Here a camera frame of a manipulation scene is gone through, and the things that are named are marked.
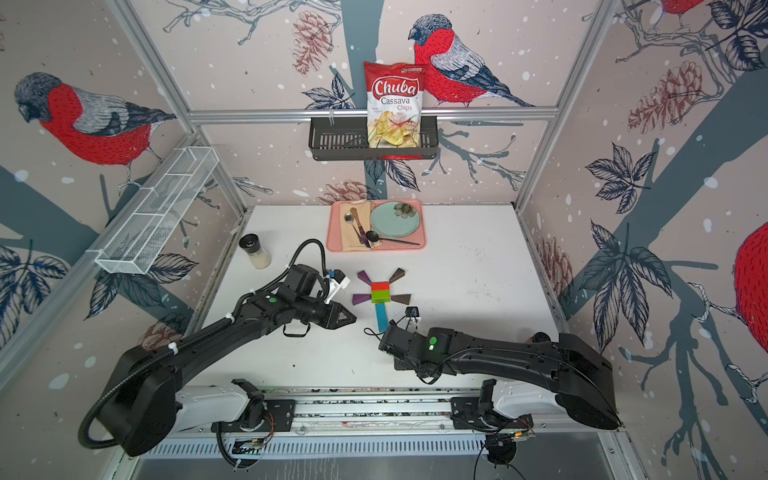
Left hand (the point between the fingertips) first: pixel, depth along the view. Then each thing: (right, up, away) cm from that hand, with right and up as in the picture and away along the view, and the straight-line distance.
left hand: (357, 314), depth 78 cm
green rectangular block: (+6, +2, +14) cm, 15 cm away
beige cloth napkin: (-5, +26, +38) cm, 47 cm away
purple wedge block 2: (-1, +1, +14) cm, 14 cm away
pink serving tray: (-13, +22, +35) cm, 43 cm away
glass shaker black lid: (-37, +18, +17) cm, 45 cm away
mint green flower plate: (+10, +27, +40) cm, 49 cm away
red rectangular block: (+5, +4, +19) cm, 21 cm away
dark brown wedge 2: (+12, +8, +20) cm, 25 cm away
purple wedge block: (0, +7, +19) cm, 21 cm away
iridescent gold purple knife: (-6, +29, +40) cm, 49 cm away
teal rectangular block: (+6, -5, +12) cm, 14 cm away
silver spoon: (-8, +28, +38) cm, 48 cm away
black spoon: (+2, +20, +32) cm, 38 cm away
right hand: (+12, -11, 0) cm, 16 cm away
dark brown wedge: (+12, 0, +16) cm, 21 cm away
